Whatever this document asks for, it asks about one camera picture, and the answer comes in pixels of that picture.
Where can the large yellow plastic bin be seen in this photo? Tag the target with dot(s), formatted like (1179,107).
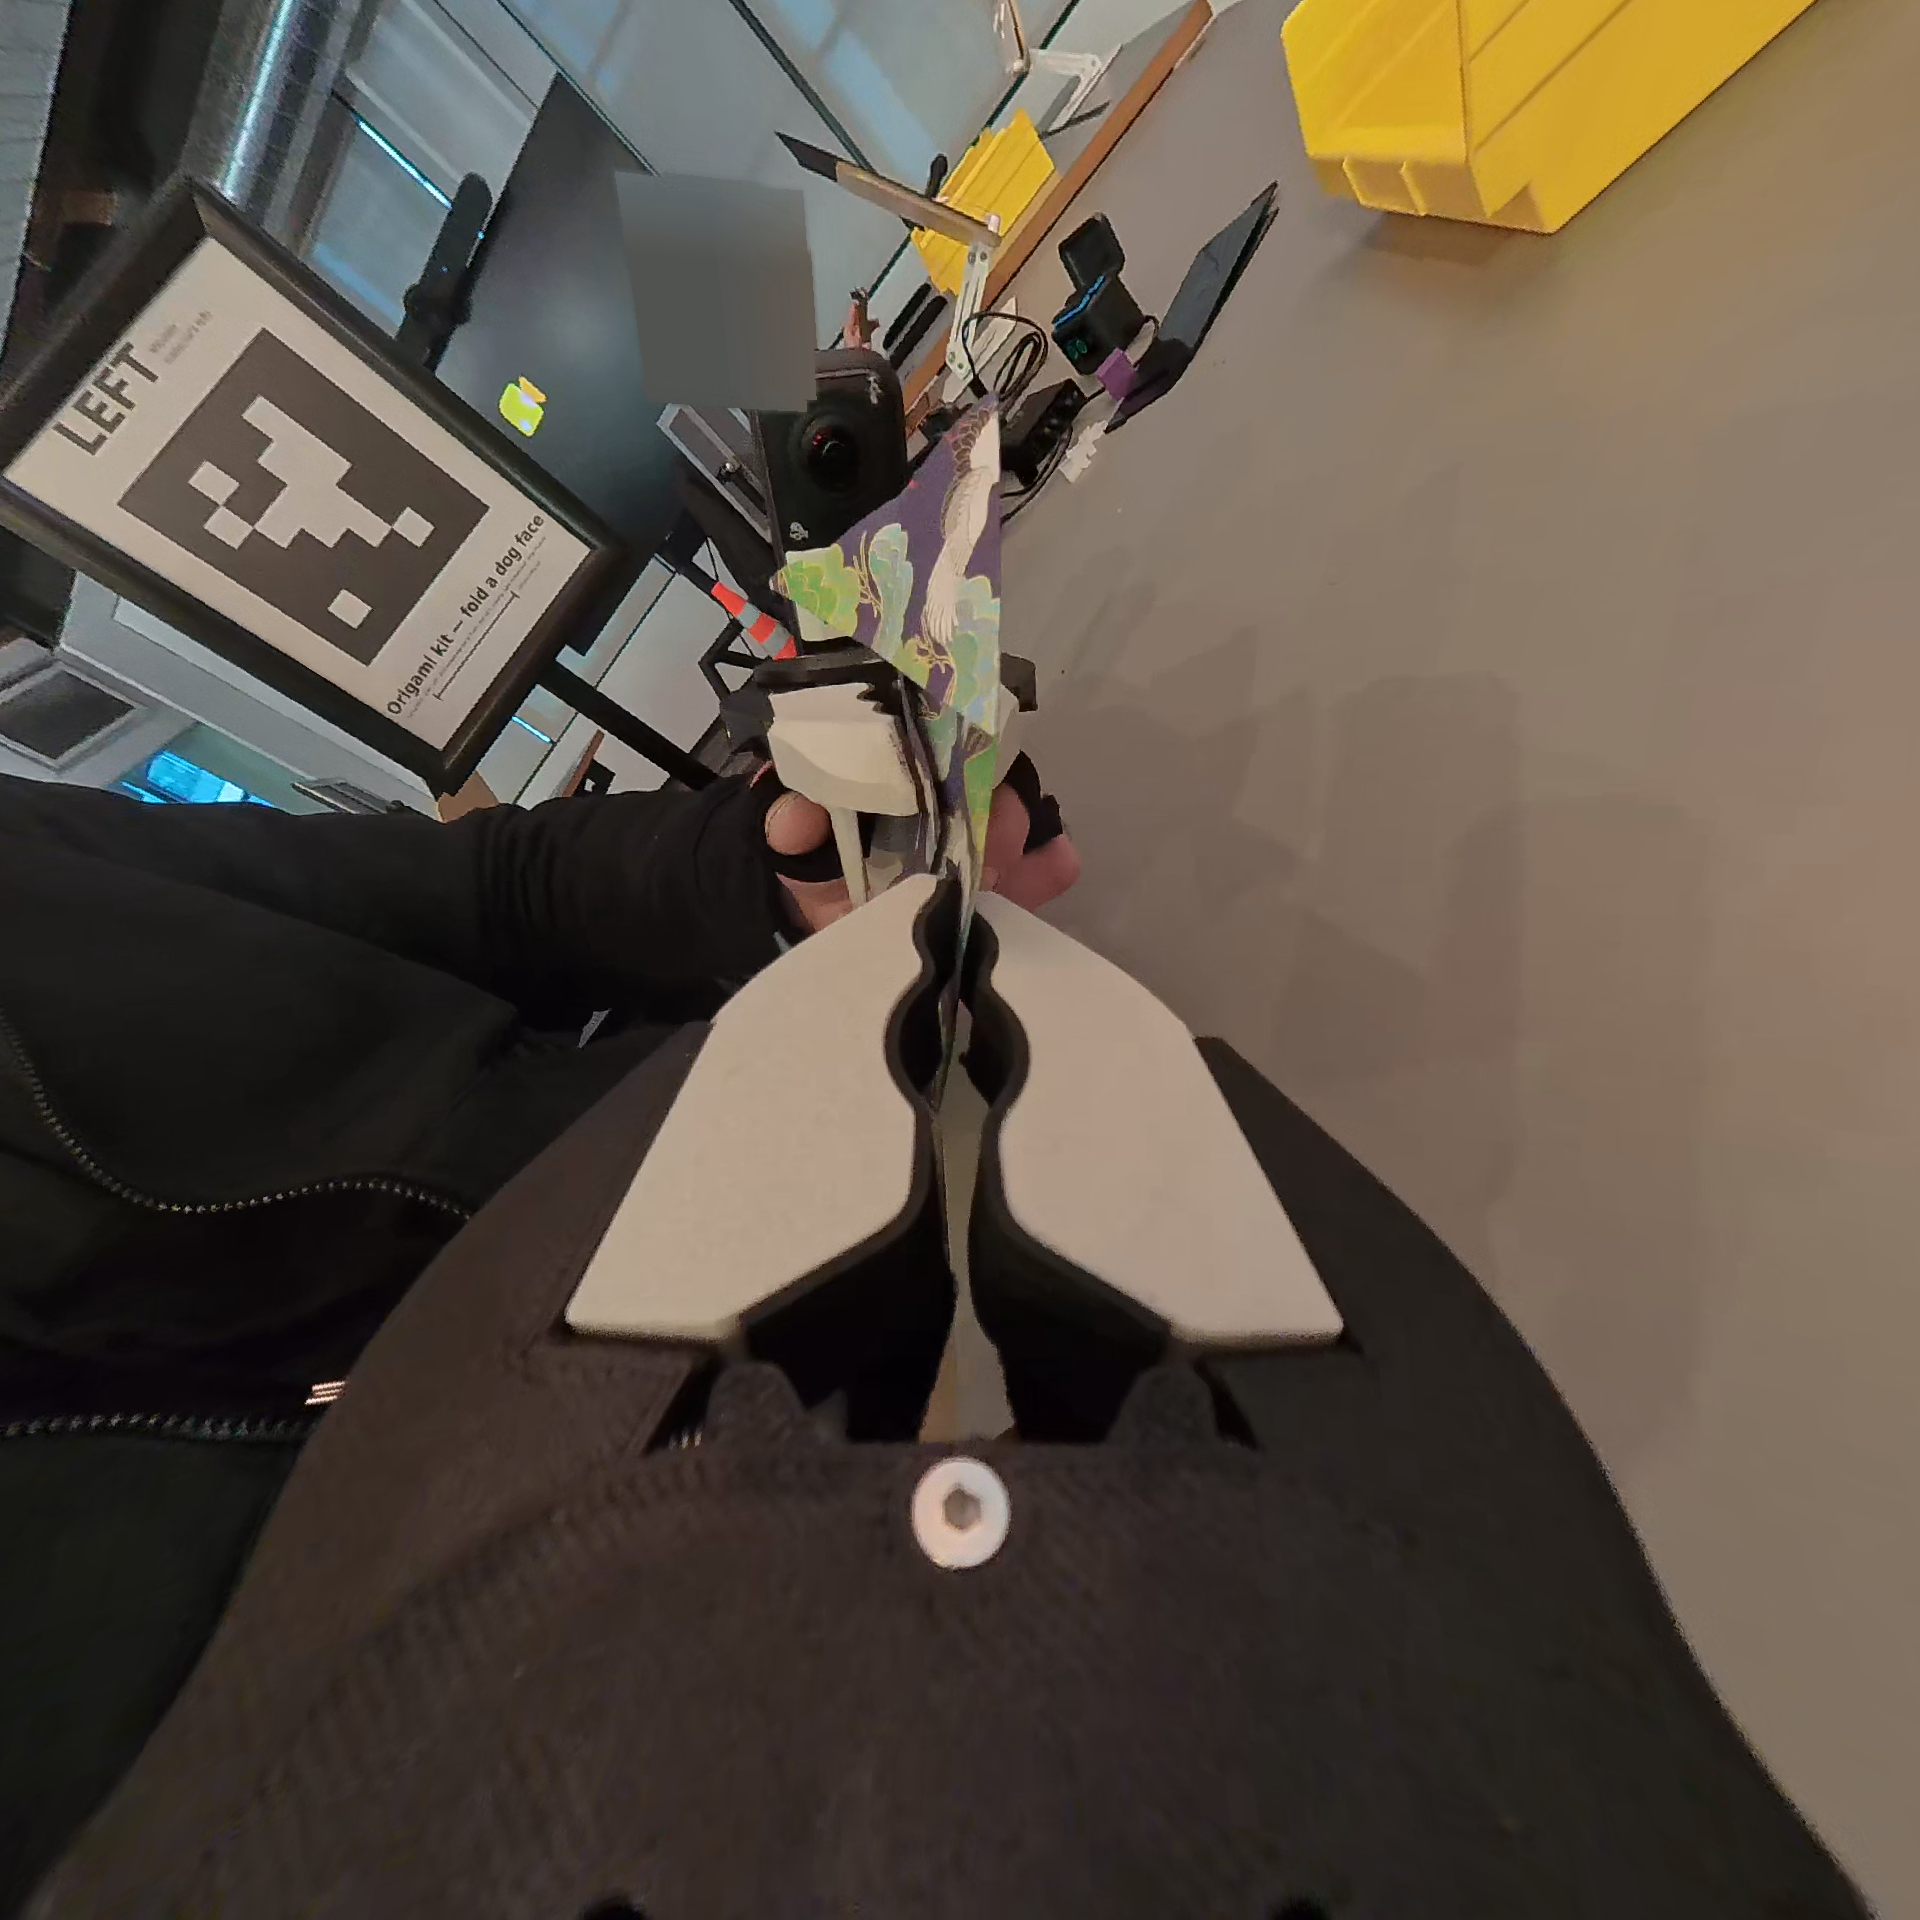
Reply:
(1515,106)

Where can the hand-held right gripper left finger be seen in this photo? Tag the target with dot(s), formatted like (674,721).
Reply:
(751,1156)

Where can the black action camera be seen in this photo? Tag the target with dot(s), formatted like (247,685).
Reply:
(1093,293)

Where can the black monitor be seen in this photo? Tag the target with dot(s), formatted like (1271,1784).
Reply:
(562,253)

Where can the black power strip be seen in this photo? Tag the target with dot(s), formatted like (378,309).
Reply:
(1048,425)

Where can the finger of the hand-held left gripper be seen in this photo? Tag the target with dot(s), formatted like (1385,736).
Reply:
(834,758)
(1013,736)

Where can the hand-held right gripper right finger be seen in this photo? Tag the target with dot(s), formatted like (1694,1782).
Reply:
(1148,1173)

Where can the black zip jacket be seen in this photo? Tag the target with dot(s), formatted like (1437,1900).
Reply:
(227,1276)

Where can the small yellow plastic bin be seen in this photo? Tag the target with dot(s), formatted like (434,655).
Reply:
(991,187)

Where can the person's left hand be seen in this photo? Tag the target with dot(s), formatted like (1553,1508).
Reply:
(813,887)

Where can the silver desk lamp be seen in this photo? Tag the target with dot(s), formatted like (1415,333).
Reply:
(885,187)

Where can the metal duct pipe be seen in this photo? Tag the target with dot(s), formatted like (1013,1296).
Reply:
(293,90)

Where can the black tablet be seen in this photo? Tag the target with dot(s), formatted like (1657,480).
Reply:
(1216,286)

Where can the person's left forearm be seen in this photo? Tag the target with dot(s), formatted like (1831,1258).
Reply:
(603,902)

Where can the patterned purple origami paper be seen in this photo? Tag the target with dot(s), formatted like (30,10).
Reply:
(933,570)

